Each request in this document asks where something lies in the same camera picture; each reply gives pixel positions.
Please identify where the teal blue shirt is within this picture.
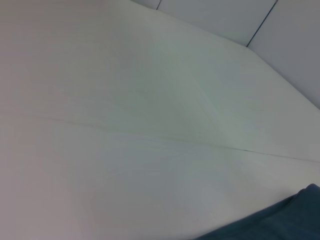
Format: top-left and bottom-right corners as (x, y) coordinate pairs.
(197, 183), (320, 240)

